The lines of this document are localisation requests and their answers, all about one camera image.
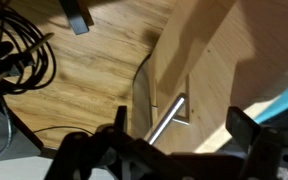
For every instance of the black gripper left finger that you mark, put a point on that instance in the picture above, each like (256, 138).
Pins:
(121, 118)

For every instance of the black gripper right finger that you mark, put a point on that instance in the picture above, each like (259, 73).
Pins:
(242, 128)

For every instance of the light wooden kitchen drawer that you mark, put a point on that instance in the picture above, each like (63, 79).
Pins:
(214, 76)

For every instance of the grey metal base plate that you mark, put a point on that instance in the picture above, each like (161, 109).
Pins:
(0, 133)

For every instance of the dark metal leg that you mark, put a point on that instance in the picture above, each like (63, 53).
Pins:
(77, 16)

